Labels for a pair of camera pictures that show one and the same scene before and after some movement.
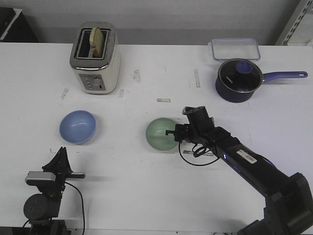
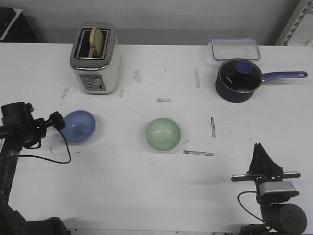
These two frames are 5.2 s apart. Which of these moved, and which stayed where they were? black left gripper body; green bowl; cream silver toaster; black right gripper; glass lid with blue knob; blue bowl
Moved: black left gripper body; black right gripper
Stayed: cream silver toaster; glass lid with blue knob; blue bowl; green bowl
